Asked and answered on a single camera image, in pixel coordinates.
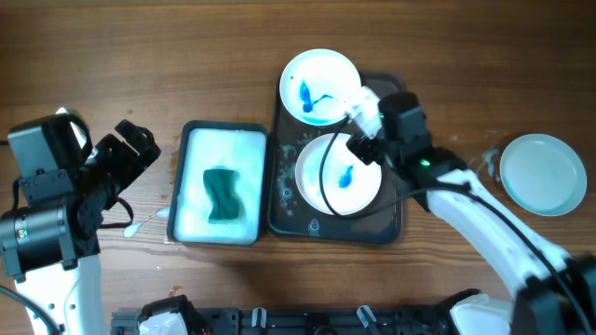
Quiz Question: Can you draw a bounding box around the white plate blue stain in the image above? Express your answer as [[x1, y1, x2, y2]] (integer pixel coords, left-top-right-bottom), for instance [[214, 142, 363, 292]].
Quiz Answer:
[[295, 133, 382, 215]]

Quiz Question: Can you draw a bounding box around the small tray with soapy foam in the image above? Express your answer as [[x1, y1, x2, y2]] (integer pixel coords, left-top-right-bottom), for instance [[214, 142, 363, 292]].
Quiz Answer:
[[167, 120, 268, 246]]

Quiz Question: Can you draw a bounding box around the large dark serving tray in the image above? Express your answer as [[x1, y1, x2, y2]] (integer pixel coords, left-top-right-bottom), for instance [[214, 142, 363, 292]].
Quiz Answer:
[[267, 93, 405, 245]]

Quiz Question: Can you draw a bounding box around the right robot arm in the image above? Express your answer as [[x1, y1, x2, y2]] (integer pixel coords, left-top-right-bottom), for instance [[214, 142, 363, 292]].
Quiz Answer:
[[343, 87, 595, 334]]

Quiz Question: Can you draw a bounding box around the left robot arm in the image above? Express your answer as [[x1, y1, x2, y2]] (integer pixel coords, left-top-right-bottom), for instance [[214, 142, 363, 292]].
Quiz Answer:
[[1, 109, 161, 334]]

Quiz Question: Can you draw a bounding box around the dirty white plate top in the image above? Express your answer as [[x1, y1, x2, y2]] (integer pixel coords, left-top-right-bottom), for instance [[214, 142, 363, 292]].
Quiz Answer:
[[278, 48, 361, 127]]

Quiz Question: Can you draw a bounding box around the black base rail bottom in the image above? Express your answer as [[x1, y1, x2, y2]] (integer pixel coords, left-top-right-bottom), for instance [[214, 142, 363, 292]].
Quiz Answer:
[[109, 295, 451, 335]]

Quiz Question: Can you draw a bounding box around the green scrubbing sponge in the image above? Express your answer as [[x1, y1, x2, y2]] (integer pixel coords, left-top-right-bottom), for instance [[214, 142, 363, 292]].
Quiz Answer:
[[203, 168, 243, 223]]

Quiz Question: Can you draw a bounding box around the cleaned white plate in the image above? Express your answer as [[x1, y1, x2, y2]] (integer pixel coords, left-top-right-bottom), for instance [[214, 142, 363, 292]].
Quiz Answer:
[[499, 134, 588, 217]]

